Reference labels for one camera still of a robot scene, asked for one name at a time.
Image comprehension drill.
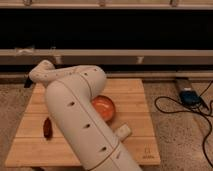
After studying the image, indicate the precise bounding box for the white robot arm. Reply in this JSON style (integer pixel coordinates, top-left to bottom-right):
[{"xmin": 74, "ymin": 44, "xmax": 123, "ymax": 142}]
[{"xmin": 29, "ymin": 60, "xmax": 142, "ymax": 171}]

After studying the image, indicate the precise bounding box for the brown small bottle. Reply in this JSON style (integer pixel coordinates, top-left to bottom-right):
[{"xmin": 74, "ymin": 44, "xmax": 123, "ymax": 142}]
[{"xmin": 43, "ymin": 118, "xmax": 52, "ymax": 139}]

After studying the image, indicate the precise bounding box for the orange bowl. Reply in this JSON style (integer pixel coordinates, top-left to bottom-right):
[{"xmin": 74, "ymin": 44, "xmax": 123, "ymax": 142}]
[{"xmin": 92, "ymin": 95, "xmax": 116, "ymax": 122}]

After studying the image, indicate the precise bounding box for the white sponge block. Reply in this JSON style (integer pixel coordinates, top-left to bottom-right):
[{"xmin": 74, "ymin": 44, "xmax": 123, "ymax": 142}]
[{"xmin": 115, "ymin": 124, "xmax": 132, "ymax": 141}]

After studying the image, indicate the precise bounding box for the blue power adapter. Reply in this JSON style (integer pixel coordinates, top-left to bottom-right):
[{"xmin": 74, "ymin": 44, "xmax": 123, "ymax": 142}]
[{"xmin": 179, "ymin": 89, "xmax": 200, "ymax": 106}]

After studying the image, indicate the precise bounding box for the wooden table board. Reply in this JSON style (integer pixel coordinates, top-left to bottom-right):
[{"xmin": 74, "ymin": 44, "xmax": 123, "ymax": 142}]
[{"xmin": 5, "ymin": 79, "xmax": 160, "ymax": 167}]

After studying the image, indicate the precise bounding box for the grey horizontal rail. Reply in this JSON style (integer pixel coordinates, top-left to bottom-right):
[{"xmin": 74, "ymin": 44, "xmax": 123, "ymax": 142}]
[{"xmin": 0, "ymin": 49, "xmax": 213, "ymax": 65}]

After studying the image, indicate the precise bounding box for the black cable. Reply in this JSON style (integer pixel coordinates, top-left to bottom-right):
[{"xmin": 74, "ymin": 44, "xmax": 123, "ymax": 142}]
[{"xmin": 153, "ymin": 79, "xmax": 213, "ymax": 169}]

